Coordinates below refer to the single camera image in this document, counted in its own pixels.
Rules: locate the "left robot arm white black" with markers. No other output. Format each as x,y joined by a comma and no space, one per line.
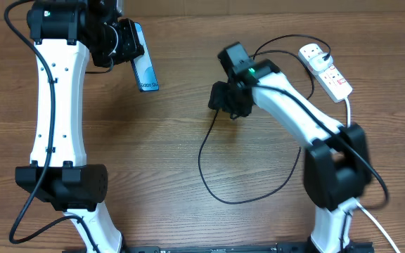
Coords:
65,36

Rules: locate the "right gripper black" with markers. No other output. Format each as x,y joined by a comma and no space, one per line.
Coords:
218,100

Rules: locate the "white charger plug adapter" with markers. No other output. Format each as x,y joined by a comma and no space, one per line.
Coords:
320,63

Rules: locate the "Galaxy S24+ smartphone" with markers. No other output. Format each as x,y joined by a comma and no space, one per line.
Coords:
142,66

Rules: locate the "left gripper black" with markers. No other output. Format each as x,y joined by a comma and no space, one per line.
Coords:
133,48

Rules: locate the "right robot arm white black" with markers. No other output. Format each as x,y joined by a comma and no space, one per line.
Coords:
336,163

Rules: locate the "white power strip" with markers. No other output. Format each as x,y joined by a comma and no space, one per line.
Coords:
335,85

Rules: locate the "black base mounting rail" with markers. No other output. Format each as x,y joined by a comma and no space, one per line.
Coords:
220,249

